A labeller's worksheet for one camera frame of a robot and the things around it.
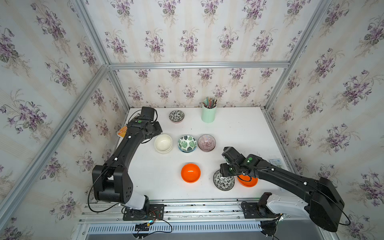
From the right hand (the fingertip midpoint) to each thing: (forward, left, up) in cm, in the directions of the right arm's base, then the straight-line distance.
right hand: (225, 170), depth 82 cm
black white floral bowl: (-6, +1, -5) cm, 7 cm away
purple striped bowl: (+19, +10, -2) cm, 21 cm away
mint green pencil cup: (+39, +8, +7) cm, 40 cm away
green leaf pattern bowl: (+18, +22, -2) cm, 29 cm away
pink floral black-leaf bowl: (+43, +32, -3) cm, 54 cm away
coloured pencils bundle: (+45, +6, +9) cm, 47 cm away
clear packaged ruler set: (+8, -34, -6) cm, 36 cm away
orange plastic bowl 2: (-5, -12, -1) cm, 13 cm away
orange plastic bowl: (0, +19, -4) cm, 20 cm away
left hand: (+18, +37, +12) cm, 43 cm away
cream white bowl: (+17, +38, -1) cm, 41 cm away
